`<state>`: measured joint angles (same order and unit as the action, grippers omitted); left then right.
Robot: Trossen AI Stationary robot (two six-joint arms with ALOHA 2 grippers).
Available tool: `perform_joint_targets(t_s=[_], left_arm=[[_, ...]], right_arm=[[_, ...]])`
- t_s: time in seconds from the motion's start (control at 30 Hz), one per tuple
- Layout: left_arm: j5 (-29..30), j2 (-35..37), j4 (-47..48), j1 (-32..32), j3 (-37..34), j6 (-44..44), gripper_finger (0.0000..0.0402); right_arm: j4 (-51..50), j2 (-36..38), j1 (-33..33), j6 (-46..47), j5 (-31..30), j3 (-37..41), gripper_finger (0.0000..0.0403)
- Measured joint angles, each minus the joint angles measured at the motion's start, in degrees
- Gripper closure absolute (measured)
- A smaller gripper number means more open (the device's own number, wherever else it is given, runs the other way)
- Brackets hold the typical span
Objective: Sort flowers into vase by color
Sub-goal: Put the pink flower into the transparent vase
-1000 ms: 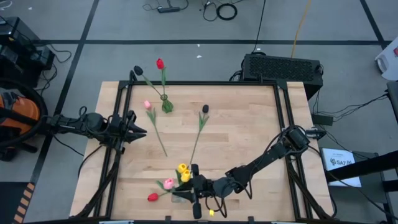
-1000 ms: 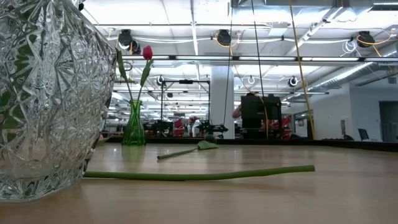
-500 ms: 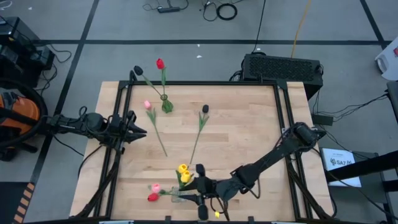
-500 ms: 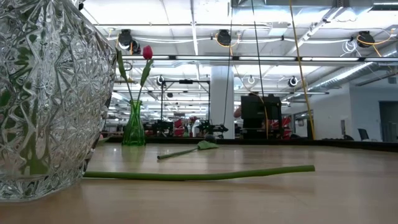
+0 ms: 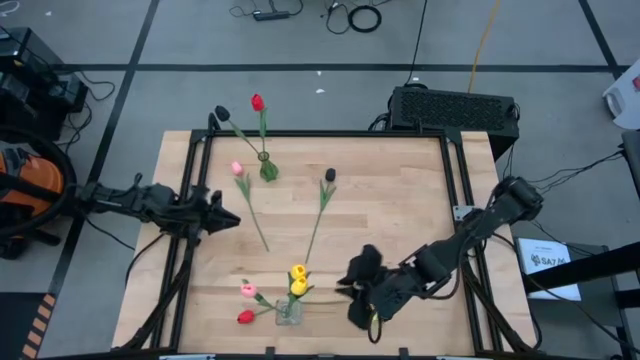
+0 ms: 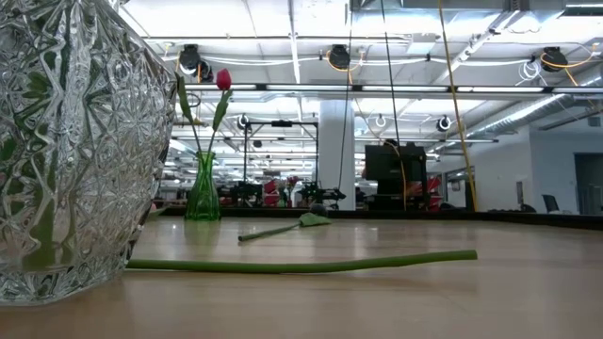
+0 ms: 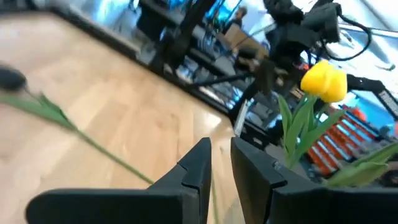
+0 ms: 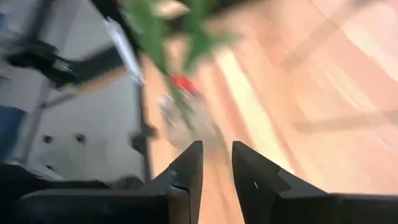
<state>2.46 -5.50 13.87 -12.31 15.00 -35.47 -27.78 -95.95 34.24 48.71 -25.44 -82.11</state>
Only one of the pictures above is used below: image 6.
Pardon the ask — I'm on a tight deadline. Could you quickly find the black office chair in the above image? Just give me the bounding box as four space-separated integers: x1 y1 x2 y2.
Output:
541 193 561 214

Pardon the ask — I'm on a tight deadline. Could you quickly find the pink artificial tulip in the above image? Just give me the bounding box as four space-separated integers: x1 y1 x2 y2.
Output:
146 201 170 220

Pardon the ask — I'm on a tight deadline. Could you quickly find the green glass vase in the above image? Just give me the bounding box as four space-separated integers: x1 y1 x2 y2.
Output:
184 150 221 222

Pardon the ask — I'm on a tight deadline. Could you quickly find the white LED light bar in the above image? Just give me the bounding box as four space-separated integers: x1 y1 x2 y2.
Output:
181 83 603 94

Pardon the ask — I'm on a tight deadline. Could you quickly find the black ceiling cord reel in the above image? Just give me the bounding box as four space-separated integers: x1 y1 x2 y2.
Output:
540 45 569 73
328 43 351 70
178 43 203 73

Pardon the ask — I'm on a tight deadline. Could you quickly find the clear cut-glass vase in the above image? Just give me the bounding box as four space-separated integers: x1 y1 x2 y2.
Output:
0 0 178 307

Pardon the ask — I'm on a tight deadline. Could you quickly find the black metal gantry frame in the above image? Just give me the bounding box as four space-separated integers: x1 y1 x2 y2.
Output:
243 120 320 208

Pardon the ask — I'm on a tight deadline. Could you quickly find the black aluminium table frame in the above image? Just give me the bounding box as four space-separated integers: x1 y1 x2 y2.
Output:
155 205 603 232

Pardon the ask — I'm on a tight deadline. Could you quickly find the long green stem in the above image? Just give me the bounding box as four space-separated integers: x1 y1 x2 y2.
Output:
125 249 479 275

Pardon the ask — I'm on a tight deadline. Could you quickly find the white building pillar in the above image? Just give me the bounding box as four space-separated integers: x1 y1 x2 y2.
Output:
318 98 357 212

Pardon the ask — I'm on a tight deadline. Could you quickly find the silver ventilation duct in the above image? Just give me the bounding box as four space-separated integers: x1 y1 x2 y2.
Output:
464 70 603 142

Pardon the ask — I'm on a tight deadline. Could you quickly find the thin black hanging cable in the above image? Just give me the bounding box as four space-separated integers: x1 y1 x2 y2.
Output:
336 0 354 190

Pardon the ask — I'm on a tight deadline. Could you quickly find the yellow hanging cable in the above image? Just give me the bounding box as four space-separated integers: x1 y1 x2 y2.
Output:
436 0 479 213

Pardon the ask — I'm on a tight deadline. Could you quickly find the grey door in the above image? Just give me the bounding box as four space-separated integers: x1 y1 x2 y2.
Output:
573 153 603 217

